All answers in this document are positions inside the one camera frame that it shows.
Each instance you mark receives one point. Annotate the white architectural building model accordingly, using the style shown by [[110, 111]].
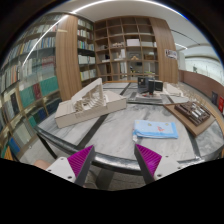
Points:
[[90, 102]]

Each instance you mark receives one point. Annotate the curved wooden wall panel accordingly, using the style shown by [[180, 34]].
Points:
[[67, 67]]

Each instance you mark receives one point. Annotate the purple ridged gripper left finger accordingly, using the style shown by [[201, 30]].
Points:
[[80, 163]]

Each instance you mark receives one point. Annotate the glass-front bookcase with books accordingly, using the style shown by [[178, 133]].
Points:
[[29, 90]]

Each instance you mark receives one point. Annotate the wooden grid bookshelf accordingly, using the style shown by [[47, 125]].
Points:
[[125, 48]]

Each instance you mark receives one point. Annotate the dark tower architectural model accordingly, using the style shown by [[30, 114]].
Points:
[[149, 90]]

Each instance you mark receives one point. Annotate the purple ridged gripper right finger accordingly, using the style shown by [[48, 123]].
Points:
[[148, 161]]

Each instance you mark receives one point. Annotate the white model far right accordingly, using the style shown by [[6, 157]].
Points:
[[172, 90]]

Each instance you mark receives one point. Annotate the brown wooden model board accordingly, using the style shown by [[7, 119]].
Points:
[[196, 118]]

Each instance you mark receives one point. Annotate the light blue folded towel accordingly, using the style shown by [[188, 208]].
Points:
[[157, 130]]

